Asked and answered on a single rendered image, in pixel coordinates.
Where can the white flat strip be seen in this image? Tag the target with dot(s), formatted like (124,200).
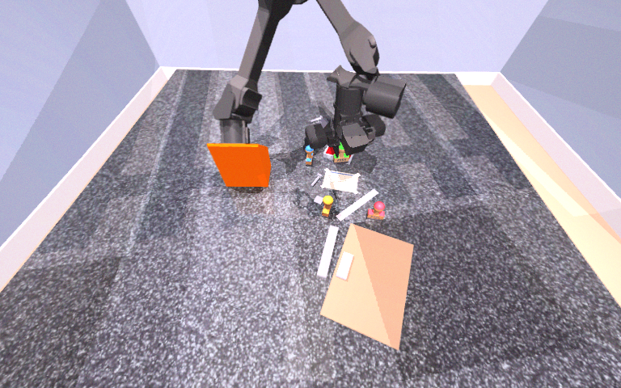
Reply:
(356,205)

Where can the white rectangular bar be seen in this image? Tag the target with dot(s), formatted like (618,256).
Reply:
(327,252)

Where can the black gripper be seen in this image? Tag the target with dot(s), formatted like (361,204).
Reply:
(318,137)

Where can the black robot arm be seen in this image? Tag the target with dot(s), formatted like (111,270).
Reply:
(382,95)

